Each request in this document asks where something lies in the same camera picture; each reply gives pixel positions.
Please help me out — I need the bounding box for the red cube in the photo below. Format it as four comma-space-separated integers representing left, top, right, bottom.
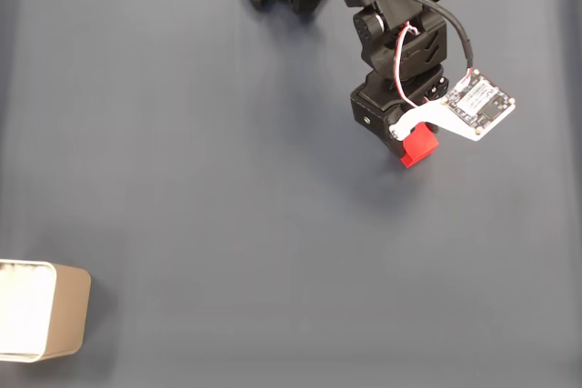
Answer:
399, 122, 440, 169

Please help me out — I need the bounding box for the beige box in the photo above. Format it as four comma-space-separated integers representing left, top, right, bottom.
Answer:
0, 259, 93, 364

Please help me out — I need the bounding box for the white padding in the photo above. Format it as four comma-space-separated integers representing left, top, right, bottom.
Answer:
0, 263, 56, 357

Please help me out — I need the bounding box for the camera board on white mount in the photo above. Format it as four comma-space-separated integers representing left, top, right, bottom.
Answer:
389, 68, 518, 143

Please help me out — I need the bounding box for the red white black servo cable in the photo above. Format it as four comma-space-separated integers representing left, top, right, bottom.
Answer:
396, 23, 422, 110

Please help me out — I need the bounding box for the black camera cable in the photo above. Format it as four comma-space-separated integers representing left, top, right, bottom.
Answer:
312, 0, 475, 79

